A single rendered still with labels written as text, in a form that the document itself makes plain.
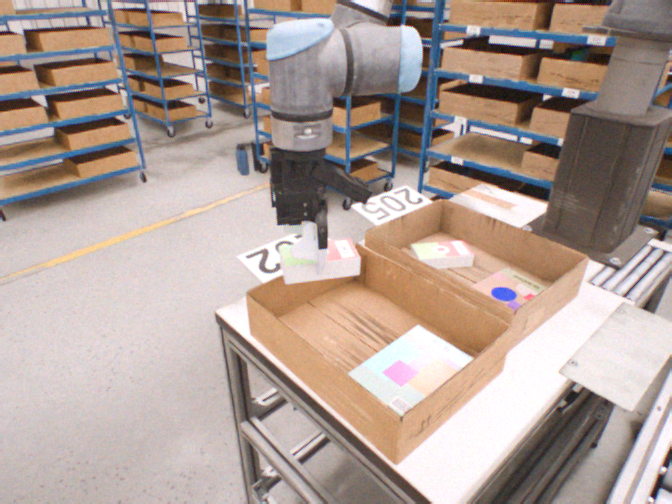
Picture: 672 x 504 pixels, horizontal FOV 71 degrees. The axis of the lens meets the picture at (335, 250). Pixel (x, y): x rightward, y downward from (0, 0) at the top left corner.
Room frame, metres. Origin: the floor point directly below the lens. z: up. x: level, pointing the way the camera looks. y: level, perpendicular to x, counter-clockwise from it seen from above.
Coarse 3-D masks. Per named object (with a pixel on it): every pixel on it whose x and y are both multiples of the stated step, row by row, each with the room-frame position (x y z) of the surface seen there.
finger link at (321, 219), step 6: (324, 204) 0.67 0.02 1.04; (324, 210) 0.66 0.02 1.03; (318, 216) 0.66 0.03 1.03; (324, 216) 0.66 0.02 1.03; (318, 222) 0.65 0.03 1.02; (324, 222) 0.65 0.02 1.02; (318, 228) 0.66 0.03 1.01; (324, 228) 0.65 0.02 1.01; (318, 234) 0.66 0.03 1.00; (324, 234) 0.65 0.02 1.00; (318, 240) 0.65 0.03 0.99; (324, 240) 0.65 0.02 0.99; (318, 246) 0.65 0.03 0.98; (324, 246) 0.65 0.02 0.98
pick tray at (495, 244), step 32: (384, 224) 0.97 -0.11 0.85; (416, 224) 1.05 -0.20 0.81; (448, 224) 1.09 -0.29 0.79; (480, 224) 1.02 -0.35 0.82; (384, 256) 0.88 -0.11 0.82; (480, 256) 0.98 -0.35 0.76; (512, 256) 0.95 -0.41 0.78; (544, 256) 0.90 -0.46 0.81; (576, 256) 0.85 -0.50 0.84; (448, 288) 0.75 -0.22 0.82; (576, 288) 0.81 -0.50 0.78; (512, 320) 0.65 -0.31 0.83; (544, 320) 0.73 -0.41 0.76
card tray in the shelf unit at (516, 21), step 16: (464, 0) 2.38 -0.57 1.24; (512, 0) 2.54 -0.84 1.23; (528, 0) 2.48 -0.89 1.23; (544, 0) 2.43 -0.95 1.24; (560, 0) 2.38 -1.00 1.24; (464, 16) 2.37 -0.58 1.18; (480, 16) 2.32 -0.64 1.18; (496, 16) 2.26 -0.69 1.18; (512, 16) 2.21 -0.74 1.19; (528, 16) 2.17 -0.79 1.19; (544, 16) 2.22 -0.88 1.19
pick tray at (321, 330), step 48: (288, 288) 0.77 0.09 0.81; (336, 288) 0.84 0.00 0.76; (384, 288) 0.82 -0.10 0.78; (432, 288) 0.73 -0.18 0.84; (288, 336) 0.60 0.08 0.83; (336, 336) 0.68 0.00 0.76; (384, 336) 0.68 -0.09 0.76; (480, 336) 0.64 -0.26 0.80; (336, 384) 0.51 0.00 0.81; (480, 384) 0.55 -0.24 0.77; (384, 432) 0.44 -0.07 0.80; (432, 432) 0.47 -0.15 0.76
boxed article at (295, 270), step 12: (336, 240) 0.74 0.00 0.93; (348, 240) 0.74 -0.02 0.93; (288, 252) 0.70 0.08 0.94; (336, 252) 0.70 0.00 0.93; (348, 252) 0.70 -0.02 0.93; (288, 264) 0.66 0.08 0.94; (300, 264) 0.66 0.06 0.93; (312, 264) 0.67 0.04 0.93; (336, 264) 0.68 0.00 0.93; (348, 264) 0.68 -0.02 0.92; (360, 264) 0.69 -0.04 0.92; (288, 276) 0.66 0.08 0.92; (300, 276) 0.66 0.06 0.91; (312, 276) 0.67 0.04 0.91; (324, 276) 0.67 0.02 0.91; (336, 276) 0.68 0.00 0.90; (348, 276) 0.68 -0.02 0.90
